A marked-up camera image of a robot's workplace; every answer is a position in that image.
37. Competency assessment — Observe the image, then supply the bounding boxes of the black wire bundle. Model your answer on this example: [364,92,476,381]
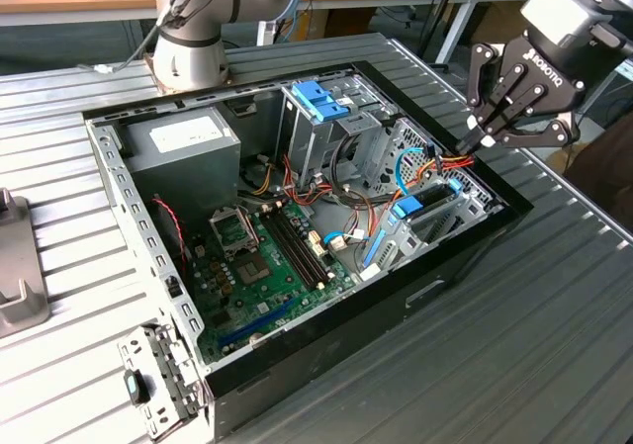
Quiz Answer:
[329,134,382,218]

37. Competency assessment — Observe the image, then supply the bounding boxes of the plain brown cardboard box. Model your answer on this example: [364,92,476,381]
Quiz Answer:
[469,0,526,47]

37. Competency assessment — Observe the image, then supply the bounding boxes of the blue plastic drive latch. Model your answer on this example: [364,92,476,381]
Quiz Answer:
[291,81,350,124]

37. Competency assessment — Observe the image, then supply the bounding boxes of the hinged metal slot retainer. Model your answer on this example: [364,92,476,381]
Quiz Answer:
[116,320,213,441]

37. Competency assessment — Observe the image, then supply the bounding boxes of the metal socket cover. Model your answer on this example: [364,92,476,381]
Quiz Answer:
[208,205,261,262]

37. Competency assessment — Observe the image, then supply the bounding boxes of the yellow orange wire bundle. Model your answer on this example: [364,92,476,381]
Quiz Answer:
[250,160,279,197]

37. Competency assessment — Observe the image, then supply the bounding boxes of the beige board header block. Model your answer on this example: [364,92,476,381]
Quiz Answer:
[307,229,329,261]

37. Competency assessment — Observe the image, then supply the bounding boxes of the green motherboard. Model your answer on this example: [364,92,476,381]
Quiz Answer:
[186,200,357,366]

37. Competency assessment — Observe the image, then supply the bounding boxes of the blue expansion slot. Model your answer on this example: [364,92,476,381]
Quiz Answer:
[219,299,301,347]

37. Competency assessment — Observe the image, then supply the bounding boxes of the short blue data wire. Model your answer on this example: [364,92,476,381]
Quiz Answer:
[323,229,371,251]

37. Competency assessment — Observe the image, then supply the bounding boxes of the black open PC case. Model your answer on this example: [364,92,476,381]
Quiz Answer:
[81,59,535,440]

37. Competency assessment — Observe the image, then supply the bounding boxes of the metal optical drive cage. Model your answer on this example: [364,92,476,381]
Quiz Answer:
[275,75,397,188]

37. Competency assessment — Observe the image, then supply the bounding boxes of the CPU socket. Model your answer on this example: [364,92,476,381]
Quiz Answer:
[232,251,272,290]

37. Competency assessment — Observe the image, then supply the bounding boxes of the metal disk bay cage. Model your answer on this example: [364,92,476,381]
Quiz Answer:
[358,116,501,273]

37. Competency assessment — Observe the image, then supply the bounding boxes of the grey Dell power supply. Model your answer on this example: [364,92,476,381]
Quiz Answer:
[120,106,242,221]

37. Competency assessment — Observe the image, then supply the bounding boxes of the yellow taped cardboard box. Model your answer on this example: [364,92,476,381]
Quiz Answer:
[546,141,578,173]

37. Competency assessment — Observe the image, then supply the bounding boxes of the person in brown trousers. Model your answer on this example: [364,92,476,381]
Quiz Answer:
[567,112,633,203]

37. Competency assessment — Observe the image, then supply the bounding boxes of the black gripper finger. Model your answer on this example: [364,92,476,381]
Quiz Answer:
[464,42,526,143]
[480,82,583,149]

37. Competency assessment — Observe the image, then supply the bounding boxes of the black latch with blue face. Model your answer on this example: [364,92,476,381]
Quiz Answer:
[122,368,153,406]

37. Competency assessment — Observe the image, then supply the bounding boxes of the black tripod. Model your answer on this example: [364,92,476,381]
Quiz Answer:
[416,0,469,65]

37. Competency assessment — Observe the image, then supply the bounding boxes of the black RAM slot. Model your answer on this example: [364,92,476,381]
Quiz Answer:
[273,202,334,283]
[280,200,340,279]
[267,204,329,286]
[260,206,323,290]

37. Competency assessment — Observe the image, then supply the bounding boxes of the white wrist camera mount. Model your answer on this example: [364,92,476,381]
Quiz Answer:
[519,0,597,47]

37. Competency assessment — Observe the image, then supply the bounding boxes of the hard disk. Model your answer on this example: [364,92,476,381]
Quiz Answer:
[362,177,466,269]

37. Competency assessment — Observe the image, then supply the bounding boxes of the red orange wire bundle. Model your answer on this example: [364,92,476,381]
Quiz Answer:
[279,152,397,240]

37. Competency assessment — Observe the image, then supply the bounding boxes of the long blue data wire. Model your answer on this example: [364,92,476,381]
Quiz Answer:
[397,146,427,198]

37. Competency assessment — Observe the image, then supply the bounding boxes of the orange red power wire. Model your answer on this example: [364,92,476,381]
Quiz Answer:
[413,139,479,178]

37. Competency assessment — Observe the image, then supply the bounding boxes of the red black twisted wire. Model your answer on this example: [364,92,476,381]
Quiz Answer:
[150,195,193,263]

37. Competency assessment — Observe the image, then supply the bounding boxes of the cable with silver plug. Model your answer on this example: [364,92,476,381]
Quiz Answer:
[92,13,164,77]

